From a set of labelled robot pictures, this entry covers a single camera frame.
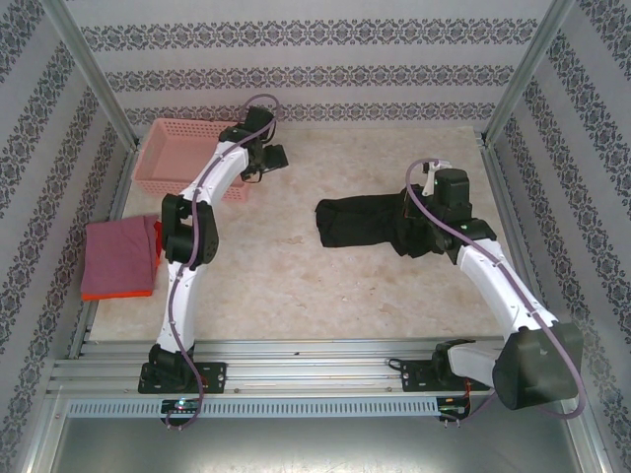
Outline black t-shirt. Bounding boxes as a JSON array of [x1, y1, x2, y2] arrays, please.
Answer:
[[315, 184, 445, 260]]

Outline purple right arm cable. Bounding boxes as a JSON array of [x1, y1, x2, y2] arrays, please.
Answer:
[[404, 158, 589, 425]]

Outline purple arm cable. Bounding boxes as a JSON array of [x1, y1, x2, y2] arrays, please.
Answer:
[[404, 158, 589, 425], [165, 93, 282, 431]]

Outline folded orange t-shirt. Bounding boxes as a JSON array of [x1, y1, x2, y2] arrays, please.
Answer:
[[81, 220, 164, 303]]

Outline left controller board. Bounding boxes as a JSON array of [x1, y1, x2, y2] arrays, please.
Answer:
[[161, 398, 201, 413]]

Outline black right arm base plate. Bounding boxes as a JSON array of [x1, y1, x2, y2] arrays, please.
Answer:
[[401, 355, 492, 394]]

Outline aluminium rail frame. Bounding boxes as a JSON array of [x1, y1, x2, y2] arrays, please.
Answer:
[[46, 337, 588, 396]]

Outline pink plastic basket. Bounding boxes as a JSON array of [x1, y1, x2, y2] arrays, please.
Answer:
[[132, 117, 250, 204]]

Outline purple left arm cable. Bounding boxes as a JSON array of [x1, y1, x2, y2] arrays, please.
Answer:
[[165, 93, 282, 431]]

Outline aluminium side rail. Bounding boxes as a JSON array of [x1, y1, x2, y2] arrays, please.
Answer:
[[66, 142, 140, 359], [477, 135, 563, 356]]

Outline controller board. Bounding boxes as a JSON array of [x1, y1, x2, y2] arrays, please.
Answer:
[[161, 398, 201, 413], [440, 393, 473, 421]]

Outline slotted grey cable duct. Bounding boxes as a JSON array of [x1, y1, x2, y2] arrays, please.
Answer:
[[66, 397, 440, 418]]

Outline right controller board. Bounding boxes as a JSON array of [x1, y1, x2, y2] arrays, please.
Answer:
[[440, 393, 473, 421]]

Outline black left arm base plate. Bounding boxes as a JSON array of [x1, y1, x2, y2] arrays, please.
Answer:
[[138, 361, 229, 395]]

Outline aluminium corner post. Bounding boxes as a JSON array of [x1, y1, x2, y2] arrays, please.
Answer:
[[46, 0, 140, 149], [480, 0, 581, 147]]

